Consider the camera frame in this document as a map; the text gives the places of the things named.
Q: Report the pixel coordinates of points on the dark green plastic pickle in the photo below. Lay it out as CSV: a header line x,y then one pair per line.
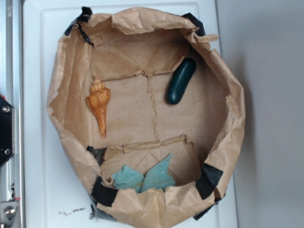
x,y
180,81

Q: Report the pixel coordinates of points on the brown paper bag bin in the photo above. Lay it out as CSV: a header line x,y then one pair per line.
x,y
135,53

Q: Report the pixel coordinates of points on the orange conch seashell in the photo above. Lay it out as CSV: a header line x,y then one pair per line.
x,y
97,102

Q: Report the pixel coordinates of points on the light blue cloth rag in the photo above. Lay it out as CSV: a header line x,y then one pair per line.
x,y
156,177

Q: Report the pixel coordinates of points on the black mounting plate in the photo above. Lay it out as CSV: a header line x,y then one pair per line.
x,y
6,131

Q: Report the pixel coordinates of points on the aluminium frame rail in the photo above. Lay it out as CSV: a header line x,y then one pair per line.
x,y
11,87

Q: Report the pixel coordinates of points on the metal corner bracket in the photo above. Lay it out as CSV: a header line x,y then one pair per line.
x,y
10,214

